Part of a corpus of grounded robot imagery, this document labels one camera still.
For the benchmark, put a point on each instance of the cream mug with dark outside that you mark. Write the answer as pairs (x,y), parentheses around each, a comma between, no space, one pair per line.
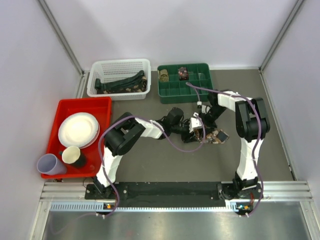
(73,156)

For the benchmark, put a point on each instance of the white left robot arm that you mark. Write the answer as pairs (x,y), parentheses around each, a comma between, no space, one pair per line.
(123,134)

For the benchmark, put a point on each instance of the lavender plastic cup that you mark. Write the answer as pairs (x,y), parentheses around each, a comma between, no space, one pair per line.
(49,164)

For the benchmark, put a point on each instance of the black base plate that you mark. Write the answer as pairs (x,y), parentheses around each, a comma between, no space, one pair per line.
(173,194)

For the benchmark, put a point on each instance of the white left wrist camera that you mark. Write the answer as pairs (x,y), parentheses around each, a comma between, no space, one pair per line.
(195,123)

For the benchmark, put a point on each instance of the white perforated plastic basket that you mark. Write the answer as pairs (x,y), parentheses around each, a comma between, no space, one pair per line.
(109,71)

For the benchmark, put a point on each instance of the dark floral tie in basket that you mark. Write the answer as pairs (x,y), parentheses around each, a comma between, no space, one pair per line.
(130,87)

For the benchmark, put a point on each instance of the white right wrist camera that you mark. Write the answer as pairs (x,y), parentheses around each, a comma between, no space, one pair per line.
(203,106)

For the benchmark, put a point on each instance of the rolled olive tie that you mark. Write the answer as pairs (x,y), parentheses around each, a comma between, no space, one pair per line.
(163,75)

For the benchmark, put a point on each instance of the green compartment tray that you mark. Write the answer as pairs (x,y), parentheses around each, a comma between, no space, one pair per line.
(181,83)

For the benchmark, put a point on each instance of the aluminium frame rail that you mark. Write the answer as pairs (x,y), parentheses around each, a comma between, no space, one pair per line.
(69,196)

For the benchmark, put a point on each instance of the brown floral patterned tie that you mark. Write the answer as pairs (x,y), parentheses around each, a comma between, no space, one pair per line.
(213,136)

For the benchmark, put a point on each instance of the white plate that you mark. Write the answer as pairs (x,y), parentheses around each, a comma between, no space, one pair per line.
(80,130)

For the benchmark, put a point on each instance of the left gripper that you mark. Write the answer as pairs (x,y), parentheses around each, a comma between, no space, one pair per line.
(187,138)

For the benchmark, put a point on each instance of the dark green tie in basket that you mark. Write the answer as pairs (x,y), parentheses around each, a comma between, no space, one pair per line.
(120,81)

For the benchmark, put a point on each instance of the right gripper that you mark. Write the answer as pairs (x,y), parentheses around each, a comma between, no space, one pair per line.
(210,125)

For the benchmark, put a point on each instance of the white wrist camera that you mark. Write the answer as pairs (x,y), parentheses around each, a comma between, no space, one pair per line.
(195,123)
(203,106)

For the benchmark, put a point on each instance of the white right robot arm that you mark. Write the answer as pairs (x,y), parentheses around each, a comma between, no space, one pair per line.
(252,124)

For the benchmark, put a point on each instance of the rolled dark floral tie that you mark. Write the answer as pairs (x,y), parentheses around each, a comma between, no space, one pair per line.
(183,74)

